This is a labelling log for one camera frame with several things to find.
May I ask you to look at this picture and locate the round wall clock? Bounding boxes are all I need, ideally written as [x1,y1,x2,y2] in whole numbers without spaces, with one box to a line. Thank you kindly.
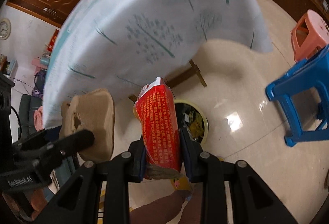
[0,18,12,41]

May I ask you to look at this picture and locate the tree pattern tablecloth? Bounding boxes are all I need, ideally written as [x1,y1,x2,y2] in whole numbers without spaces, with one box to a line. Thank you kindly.
[43,0,272,128]

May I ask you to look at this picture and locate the pink plastic stool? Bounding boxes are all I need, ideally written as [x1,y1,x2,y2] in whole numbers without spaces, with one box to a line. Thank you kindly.
[291,9,328,62]

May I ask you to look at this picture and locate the person's leg brown trousers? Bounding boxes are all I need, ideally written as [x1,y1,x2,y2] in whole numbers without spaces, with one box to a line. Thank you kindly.
[130,183,202,224]

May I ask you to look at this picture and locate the red gift box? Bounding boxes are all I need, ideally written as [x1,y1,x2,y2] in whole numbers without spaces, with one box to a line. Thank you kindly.
[47,29,59,52]

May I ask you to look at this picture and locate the person's left hand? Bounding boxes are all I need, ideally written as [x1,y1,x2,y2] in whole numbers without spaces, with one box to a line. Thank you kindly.
[2,189,47,221]

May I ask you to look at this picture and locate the pink clothes on sofa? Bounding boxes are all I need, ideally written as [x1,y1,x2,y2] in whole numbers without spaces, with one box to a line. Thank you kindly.
[34,106,44,131]

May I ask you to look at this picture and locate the blue plastic stool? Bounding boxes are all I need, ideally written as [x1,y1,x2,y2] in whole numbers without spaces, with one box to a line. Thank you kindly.
[265,45,328,147]

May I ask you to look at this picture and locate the yellow rim trash bin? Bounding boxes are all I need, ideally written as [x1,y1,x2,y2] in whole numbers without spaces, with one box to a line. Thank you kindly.
[175,99,209,145]

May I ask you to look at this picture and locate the yellow embroidered slipper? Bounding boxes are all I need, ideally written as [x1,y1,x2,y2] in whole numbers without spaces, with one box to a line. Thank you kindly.
[170,176,193,201]

